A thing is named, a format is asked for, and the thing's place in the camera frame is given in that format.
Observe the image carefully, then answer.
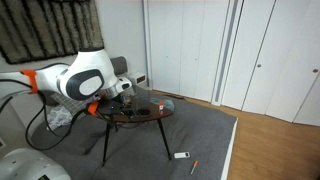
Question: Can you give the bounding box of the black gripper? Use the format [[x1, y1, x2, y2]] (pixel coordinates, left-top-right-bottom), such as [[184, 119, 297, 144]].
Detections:
[[97, 100, 123, 115]]

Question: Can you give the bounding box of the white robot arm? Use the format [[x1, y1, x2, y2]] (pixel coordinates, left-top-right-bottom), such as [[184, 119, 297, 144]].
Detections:
[[0, 48, 132, 101]]

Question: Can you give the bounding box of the round wooden side table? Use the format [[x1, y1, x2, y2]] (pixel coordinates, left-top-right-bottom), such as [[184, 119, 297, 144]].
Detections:
[[86, 97, 174, 165]]

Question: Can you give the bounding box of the black flat case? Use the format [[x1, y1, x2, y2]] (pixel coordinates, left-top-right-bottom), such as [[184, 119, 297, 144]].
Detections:
[[129, 109, 151, 117]]

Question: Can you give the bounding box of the white bedside unit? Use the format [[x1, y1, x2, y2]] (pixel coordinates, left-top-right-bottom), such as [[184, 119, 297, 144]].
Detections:
[[128, 72, 147, 87]]

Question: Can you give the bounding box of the patterned grey pillow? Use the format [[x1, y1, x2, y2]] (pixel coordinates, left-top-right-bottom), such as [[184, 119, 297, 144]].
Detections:
[[52, 93, 89, 115]]

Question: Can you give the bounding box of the grey headboard cushion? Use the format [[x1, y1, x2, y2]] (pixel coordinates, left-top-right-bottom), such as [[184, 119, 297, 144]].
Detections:
[[111, 56, 128, 76]]

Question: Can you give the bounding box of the white orange glue bottle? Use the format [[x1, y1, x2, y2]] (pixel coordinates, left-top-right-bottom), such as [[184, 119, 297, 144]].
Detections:
[[159, 102, 164, 112]]

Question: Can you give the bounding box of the white plastic bag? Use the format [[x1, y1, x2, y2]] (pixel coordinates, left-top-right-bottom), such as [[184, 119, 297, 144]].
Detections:
[[47, 105, 72, 130]]

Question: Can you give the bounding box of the teal crumpled cloth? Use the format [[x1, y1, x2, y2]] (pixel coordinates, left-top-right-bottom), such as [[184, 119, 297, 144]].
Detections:
[[150, 98, 175, 111]]

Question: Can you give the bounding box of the white remote control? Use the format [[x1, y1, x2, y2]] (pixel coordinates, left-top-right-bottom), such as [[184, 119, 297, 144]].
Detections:
[[174, 152, 190, 159]]

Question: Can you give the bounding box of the grey floor mattress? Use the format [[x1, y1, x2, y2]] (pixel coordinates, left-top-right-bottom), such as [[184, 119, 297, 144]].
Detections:
[[32, 99, 237, 180]]

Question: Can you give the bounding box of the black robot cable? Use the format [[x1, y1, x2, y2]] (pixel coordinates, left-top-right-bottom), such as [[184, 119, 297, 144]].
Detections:
[[0, 79, 98, 152]]

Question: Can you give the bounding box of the shaggy wall rug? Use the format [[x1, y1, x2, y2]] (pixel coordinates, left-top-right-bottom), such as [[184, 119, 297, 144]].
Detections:
[[0, 0, 104, 64]]

